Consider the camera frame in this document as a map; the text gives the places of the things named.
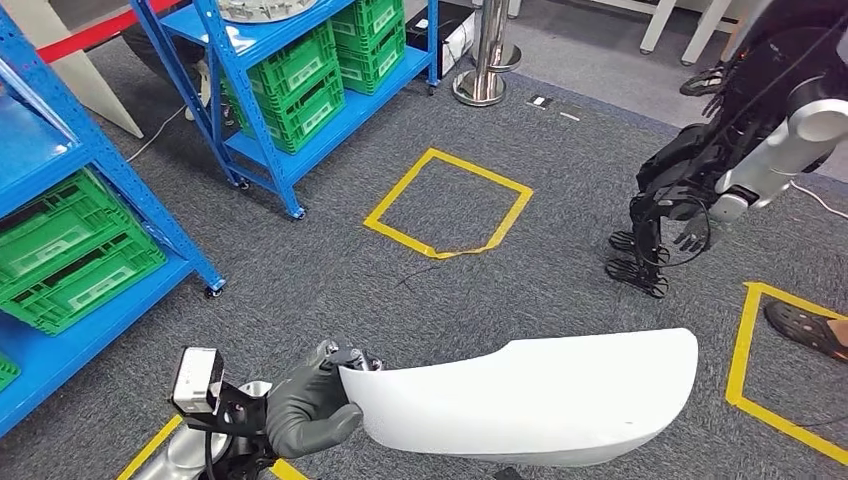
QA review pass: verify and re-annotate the black equipment box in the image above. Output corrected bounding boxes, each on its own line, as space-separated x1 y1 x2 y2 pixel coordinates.
405 3 477 77

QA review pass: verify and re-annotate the bystander robot grey hand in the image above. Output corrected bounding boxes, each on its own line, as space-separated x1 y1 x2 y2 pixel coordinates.
674 211 713 254

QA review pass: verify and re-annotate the red barrier belt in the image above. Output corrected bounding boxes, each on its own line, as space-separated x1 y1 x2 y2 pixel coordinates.
36 0 180 64

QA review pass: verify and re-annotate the blue metal shelf rack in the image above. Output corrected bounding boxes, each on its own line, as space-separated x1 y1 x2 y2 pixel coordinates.
129 0 442 220
0 6 227 439

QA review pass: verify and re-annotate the chrome barrier post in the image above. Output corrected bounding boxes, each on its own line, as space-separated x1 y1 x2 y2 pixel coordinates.
452 0 511 107
491 42 523 74

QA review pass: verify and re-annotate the white table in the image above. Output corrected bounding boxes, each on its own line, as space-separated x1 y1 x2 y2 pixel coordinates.
3 0 144 139
639 0 737 66

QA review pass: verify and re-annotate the yellow floor tape square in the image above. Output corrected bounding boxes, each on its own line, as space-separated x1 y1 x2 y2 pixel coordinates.
362 146 535 261
115 413 309 480

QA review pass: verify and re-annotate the pale round part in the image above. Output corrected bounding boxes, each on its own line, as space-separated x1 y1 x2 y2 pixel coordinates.
218 0 319 24

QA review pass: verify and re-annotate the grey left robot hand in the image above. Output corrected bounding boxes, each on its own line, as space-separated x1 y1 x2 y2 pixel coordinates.
264 339 384 460

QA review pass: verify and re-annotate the white curved plastic part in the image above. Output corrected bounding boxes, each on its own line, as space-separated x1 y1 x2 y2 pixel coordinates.
337 327 700 468

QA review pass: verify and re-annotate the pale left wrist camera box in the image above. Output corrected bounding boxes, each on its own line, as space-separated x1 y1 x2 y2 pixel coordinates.
170 347 225 415

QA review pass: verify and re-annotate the black bystander humanoid robot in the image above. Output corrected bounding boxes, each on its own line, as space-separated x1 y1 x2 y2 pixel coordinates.
606 0 848 299

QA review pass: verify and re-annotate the white cable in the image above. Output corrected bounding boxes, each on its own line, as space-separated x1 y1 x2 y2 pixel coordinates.
125 102 190 164
791 180 848 220

